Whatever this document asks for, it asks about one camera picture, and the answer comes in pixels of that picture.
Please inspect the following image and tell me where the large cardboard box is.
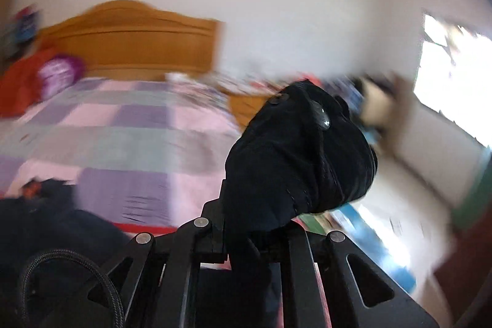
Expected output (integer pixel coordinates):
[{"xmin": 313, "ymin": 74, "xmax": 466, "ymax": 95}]
[{"xmin": 359, "ymin": 76, "xmax": 410, "ymax": 131}]

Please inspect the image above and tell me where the purple patterned pillow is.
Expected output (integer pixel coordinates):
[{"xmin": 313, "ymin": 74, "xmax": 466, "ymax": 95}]
[{"xmin": 36, "ymin": 54, "xmax": 87, "ymax": 100}]

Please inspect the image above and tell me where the window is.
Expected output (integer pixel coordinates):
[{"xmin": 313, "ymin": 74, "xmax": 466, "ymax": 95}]
[{"xmin": 414, "ymin": 11, "xmax": 492, "ymax": 149}]

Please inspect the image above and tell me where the wooden bed headboard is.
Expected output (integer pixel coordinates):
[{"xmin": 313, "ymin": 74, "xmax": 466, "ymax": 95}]
[{"xmin": 36, "ymin": 0, "xmax": 224, "ymax": 81}]

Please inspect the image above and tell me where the dark navy jacket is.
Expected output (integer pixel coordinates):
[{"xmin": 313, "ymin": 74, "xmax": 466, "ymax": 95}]
[{"xmin": 0, "ymin": 80, "xmax": 379, "ymax": 328}]

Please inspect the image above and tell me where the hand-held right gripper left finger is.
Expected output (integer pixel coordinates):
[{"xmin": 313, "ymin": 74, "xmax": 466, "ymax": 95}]
[{"xmin": 86, "ymin": 177, "xmax": 232, "ymax": 328}]

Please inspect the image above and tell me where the orange-red quilt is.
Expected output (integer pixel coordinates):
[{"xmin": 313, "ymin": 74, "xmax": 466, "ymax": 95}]
[{"xmin": 0, "ymin": 47, "xmax": 58, "ymax": 117}]

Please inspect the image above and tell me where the pastel checked bed sheet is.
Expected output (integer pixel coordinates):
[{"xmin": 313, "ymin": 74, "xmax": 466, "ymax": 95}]
[{"xmin": 0, "ymin": 76, "xmax": 247, "ymax": 232}]

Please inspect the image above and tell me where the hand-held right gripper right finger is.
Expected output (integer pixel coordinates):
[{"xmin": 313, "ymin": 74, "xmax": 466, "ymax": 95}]
[{"xmin": 268, "ymin": 225, "xmax": 439, "ymax": 328}]

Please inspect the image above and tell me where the red checked quilted mat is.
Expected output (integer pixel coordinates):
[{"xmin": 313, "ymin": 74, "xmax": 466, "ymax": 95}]
[{"xmin": 111, "ymin": 218, "xmax": 335, "ymax": 328}]

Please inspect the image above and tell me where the wooden nightstand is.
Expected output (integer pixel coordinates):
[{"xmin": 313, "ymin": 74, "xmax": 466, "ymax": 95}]
[{"xmin": 230, "ymin": 92, "xmax": 272, "ymax": 129}]

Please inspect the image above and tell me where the blue floor mat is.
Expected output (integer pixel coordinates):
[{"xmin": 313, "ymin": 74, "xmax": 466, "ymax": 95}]
[{"xmin": 334, "ymin": 203, "xmax": 418, "ymax": 284}]

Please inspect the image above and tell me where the black braided cable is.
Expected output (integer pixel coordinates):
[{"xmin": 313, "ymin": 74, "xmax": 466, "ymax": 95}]
[{"xmin": 19, "ymin": 250, "xmax": 127, "ymax": 328}]

